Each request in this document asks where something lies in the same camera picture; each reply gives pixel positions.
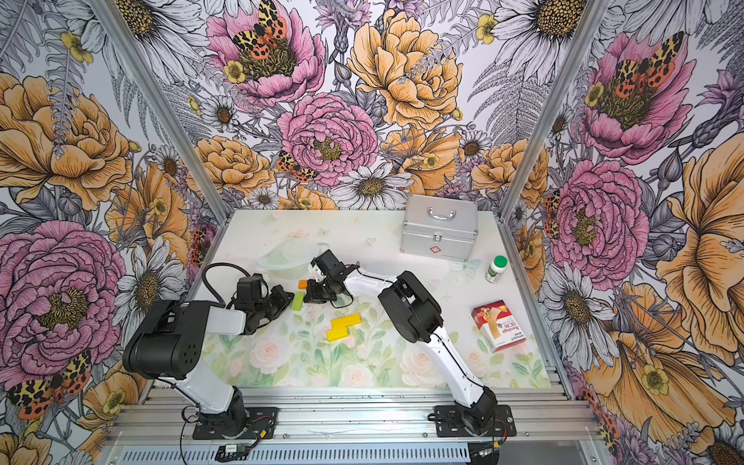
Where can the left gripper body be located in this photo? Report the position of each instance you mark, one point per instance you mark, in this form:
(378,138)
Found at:
(261,304)

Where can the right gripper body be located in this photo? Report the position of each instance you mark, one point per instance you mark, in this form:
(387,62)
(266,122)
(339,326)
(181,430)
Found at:
(325,284)

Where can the lime green block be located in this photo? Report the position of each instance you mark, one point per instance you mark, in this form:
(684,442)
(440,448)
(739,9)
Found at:
(298,302)

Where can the yellow long block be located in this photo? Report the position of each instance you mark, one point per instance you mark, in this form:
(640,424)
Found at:
(347,321)
(337,333)

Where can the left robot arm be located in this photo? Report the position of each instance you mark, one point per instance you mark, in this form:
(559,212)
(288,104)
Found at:
(168,344)

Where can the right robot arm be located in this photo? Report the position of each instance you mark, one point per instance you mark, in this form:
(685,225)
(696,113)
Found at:
(418,318)

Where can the clear glass bowl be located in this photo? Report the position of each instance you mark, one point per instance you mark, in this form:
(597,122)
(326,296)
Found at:
(291,258)

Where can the silver metal case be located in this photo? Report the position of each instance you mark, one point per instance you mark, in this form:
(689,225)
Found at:
(439,228)

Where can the white green-capped bottle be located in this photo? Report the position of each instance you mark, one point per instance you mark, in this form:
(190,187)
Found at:
(496,268)

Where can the red bandage box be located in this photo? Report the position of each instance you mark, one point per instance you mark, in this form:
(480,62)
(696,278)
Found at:
(497,324)

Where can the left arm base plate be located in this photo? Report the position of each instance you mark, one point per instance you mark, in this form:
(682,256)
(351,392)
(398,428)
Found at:
(252,424)

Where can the aluminium rail frame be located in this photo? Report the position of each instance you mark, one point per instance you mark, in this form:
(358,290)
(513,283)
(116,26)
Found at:
(359,426)

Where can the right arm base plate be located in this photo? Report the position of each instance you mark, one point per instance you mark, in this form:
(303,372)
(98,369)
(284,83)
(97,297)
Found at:
(454,421)

